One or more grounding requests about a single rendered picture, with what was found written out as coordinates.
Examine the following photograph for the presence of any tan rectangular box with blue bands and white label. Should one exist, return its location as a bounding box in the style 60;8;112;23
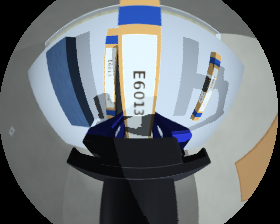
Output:
104;28;119;119

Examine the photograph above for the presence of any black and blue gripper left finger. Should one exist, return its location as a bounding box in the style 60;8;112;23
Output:
86;111;126;138

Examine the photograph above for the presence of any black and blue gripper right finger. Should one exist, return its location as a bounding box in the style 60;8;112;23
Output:
152;112;192;149

